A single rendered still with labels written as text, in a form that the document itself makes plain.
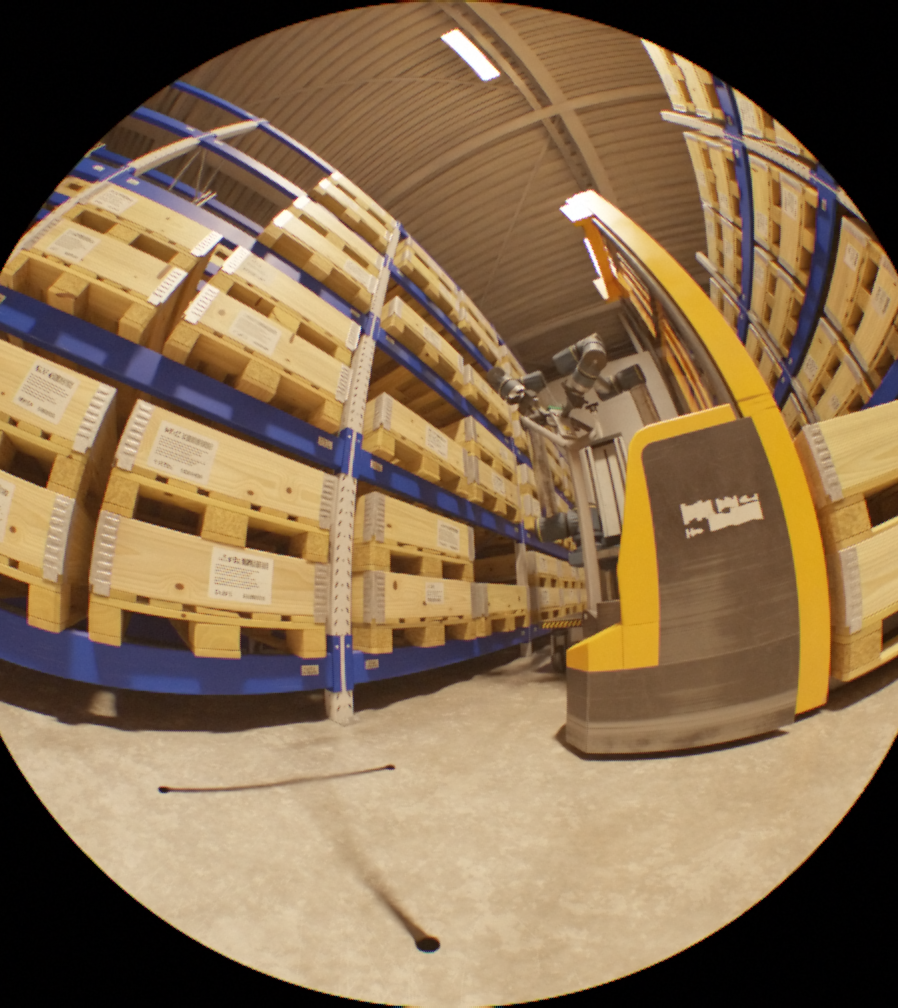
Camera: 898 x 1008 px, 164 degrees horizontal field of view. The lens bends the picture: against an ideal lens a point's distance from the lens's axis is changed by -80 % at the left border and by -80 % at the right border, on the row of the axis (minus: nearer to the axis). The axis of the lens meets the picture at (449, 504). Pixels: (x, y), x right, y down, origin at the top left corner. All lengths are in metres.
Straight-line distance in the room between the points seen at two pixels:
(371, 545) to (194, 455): 0.77
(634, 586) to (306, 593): 0.99
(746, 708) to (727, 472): 0.59
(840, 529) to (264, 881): 1.33
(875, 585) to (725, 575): 0.52
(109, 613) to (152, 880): 0.64
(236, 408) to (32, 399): 0.76
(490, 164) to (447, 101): 1.67
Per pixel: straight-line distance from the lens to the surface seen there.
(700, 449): 0.91
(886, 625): 1.30
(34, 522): 1.04
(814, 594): 1.01
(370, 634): 1.29
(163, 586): 0.97
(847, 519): 1.04
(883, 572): 1.12
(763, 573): 0.88
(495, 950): 0.52
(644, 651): 0.83
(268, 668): 1.14
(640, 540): 0.83
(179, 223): 1.73
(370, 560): 1.30
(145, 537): 0.98
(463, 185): 7.67
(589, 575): 1.31
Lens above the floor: 0.46
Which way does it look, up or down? 19 degrees up
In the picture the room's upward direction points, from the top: 2 degrees counter-clockwise
